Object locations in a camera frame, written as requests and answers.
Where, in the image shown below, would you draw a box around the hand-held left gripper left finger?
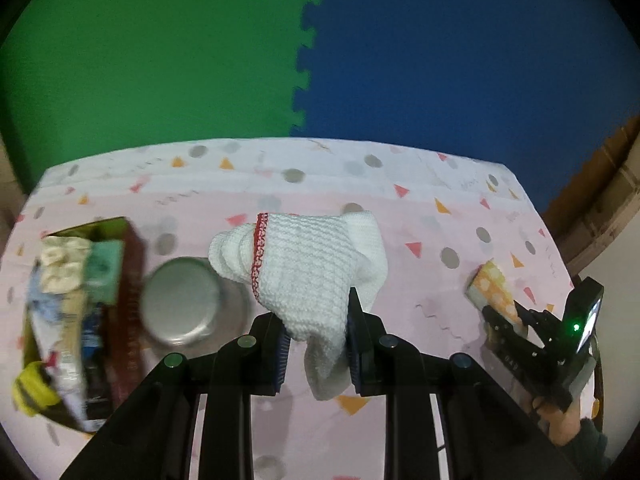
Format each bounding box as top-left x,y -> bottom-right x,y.
60,310 -> 291,480

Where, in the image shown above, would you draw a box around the green foam mat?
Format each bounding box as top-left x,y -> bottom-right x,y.
0,0 -> 326,196

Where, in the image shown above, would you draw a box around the pink patterned tablecloth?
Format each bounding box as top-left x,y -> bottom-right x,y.
0,137 -> 601,480

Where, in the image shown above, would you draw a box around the green fluffy scrunchie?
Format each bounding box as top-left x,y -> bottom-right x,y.
82,240 -> 125,306

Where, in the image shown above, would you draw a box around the person's right forearm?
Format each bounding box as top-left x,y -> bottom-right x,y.
550,417 -> 613,480

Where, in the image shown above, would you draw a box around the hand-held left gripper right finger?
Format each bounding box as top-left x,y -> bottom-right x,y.
346,287 -> 586,480

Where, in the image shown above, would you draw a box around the brown cardboard box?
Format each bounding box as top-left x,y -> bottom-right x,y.
542,116 -> 640,278

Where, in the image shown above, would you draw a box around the light blue towel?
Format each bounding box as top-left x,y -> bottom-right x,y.
27,275 -> 71,321

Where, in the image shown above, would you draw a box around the red white blue packet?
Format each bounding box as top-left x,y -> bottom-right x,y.
32,317 -> 90,423

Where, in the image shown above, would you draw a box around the gold and red tin box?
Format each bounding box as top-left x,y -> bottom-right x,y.
22,216 -> 148,433

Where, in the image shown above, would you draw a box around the cream socks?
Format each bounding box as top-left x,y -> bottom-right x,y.
39,236 -> 93,295

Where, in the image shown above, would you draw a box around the blue foam mat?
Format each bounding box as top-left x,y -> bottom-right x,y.
290,0 -> 640,211

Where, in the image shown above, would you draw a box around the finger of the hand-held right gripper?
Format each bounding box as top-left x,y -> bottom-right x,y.
481,305 -> 531,356
514,301 -> 563,336

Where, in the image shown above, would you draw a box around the orange patterned tissue packet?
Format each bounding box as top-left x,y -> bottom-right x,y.
465,259 -> 528,333

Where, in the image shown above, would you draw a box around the white knitted sock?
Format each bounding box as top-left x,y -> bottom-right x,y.
207,210 -> 390,402

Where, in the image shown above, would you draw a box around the yellow fabric toy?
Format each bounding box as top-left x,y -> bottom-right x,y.
12,360 -> 63,417

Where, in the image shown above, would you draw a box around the person's right hand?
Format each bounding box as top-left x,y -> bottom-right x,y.
531,394 -> 583,447

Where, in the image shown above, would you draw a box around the stainless steel bowl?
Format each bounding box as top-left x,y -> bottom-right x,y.
139,256 -> 251,348

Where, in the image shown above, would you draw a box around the black and blue snack packet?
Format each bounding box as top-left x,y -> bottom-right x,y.
80,305 -> 111,418

